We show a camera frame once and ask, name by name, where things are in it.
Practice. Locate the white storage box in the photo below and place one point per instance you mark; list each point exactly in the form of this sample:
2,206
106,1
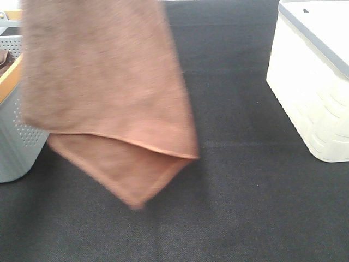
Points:
308,73

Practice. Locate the brown towel in basket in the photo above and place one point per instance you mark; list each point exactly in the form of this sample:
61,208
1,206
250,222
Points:
6,60

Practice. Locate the brown microfibre towel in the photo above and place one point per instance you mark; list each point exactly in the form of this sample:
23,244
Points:
104,79

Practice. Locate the grey perforated laundry basket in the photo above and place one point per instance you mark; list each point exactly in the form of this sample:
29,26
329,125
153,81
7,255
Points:
20,143

